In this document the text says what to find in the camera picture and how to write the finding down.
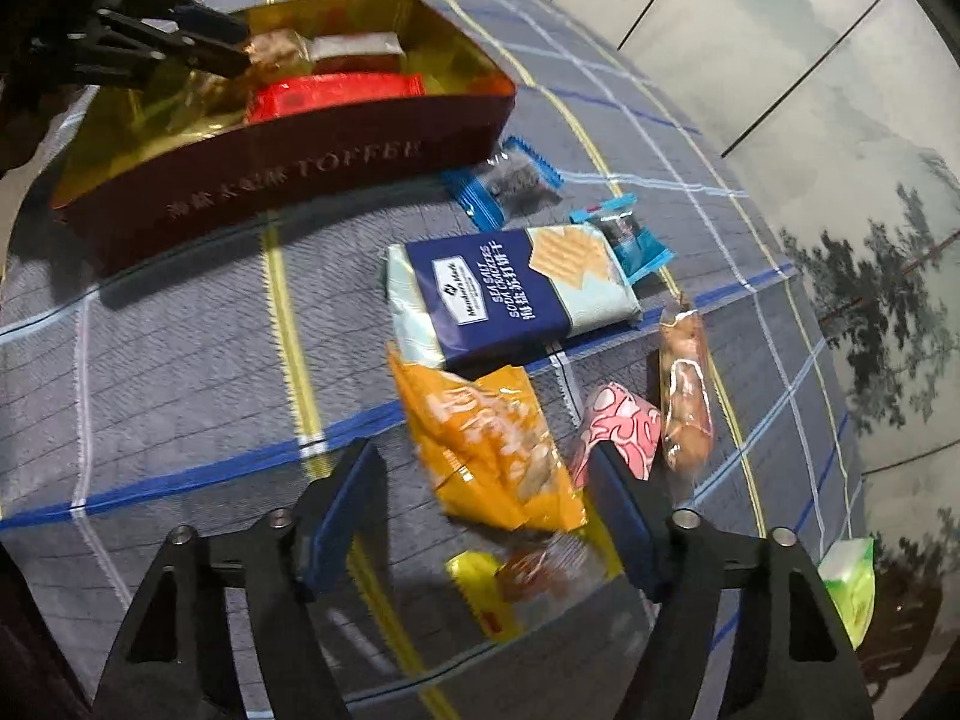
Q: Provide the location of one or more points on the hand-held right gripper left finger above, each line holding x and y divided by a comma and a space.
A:
341, 517

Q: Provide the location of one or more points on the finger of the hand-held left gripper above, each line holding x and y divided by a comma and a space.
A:
202, 16
210, 54

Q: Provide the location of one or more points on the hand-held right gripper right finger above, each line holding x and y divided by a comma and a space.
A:
619, 517

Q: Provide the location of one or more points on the clear packet of brown snacks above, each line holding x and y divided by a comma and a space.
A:
277, 49

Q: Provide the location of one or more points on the pink patterned snack packet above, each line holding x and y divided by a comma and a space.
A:
622, 424

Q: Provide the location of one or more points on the long clear brown snack packet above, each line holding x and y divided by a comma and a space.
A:
684, 390

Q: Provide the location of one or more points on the red and gold tin box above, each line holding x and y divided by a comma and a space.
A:
300, 172

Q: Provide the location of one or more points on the orange snack packet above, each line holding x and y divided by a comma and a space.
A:
480, 450

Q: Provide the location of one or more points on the small yellow snack packet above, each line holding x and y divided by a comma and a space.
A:
480, 592

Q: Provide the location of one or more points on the navy blue cracker packet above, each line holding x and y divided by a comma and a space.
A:
495, 300

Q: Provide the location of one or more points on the blue candy packet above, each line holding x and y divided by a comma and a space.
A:
630, 240
510, 184

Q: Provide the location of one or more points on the white and red snack packet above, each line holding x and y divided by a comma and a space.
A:
352, 52

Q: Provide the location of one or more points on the blue plaid tablecloth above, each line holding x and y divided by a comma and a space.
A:
187, 360

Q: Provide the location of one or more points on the green tissue pack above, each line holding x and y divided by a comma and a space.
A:
851, 585

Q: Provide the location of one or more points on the dark wooden chair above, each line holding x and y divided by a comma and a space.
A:
900, 637

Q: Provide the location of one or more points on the landscape painted folding screen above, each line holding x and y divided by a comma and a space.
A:
750, 30

